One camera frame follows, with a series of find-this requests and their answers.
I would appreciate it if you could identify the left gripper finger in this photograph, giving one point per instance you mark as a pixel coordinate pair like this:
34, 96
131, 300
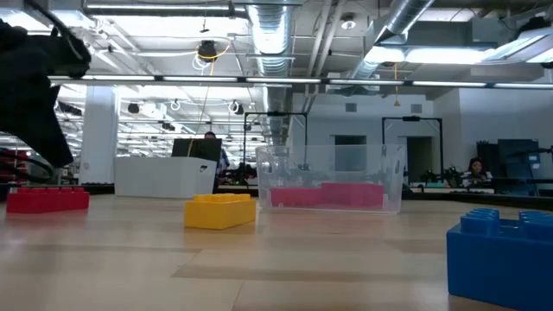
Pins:
30, 116

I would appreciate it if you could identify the red toy building block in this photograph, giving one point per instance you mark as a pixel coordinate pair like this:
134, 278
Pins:
47, 201
354, 196
294, 198

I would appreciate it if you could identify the yellow toy building block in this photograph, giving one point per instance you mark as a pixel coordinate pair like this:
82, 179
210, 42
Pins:
220, 213

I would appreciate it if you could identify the clear plastic bin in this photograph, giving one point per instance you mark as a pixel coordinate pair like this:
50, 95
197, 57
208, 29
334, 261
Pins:
328, 164

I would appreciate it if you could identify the blue toy building block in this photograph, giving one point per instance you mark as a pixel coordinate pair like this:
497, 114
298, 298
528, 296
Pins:
497, 268

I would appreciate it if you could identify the white building column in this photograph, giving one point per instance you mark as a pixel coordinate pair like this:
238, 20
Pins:
98, 129

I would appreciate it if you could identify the white plastic bin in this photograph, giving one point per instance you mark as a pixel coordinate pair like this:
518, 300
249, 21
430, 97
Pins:
164, 179

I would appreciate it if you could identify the long linear ceiling light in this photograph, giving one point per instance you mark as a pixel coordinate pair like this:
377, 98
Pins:
194, 79

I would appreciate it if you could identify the black monitor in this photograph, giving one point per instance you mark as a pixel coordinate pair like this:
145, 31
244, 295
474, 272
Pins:
196, 149

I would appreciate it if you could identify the person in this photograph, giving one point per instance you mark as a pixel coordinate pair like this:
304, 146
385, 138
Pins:
224, 160
475, 166

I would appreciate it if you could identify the black robot station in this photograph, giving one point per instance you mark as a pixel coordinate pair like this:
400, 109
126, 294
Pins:
449, 175
242, 173

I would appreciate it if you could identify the round ceiling sensor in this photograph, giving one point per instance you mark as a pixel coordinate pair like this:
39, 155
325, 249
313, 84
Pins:
348, 23

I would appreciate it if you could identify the dark equipment rack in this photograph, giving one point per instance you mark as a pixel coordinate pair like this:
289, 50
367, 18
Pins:
518, 157

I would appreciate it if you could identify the wall air vent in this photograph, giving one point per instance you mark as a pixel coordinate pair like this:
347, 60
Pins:
351, 107
416, 108

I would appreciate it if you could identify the black metal frame stand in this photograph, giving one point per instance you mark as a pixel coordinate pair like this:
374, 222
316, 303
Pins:
410, 118

